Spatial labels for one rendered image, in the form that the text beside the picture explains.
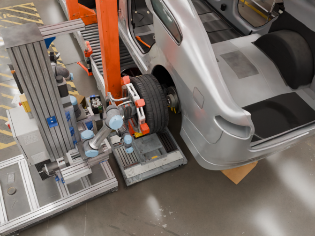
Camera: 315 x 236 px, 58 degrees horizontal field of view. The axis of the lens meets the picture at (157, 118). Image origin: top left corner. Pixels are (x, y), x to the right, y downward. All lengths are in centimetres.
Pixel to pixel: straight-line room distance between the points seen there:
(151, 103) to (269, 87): 149
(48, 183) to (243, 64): 267
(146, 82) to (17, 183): 184
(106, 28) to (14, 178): 196
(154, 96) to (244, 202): 172
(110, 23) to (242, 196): 250
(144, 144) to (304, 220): 209
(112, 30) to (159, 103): 86
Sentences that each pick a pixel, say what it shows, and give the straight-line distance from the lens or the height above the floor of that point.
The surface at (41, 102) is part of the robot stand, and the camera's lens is 251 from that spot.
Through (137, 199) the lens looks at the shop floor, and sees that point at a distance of 353.
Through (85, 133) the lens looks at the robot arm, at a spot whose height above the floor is 105.
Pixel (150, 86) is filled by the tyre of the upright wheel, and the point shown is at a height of 117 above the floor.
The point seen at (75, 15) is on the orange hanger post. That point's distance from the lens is 502.
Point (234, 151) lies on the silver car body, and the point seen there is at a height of 121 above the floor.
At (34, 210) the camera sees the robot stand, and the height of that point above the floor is 23.
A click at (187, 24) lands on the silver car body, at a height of 183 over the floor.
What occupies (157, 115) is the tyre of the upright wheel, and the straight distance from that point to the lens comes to 296.
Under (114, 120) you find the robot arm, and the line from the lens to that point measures 240.
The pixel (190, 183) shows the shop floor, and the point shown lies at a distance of 368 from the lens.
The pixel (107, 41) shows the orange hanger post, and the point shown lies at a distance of 300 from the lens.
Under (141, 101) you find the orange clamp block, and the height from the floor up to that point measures 115.
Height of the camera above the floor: 321
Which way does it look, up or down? 49 degrees down
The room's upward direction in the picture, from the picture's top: 5 degrees clockwise
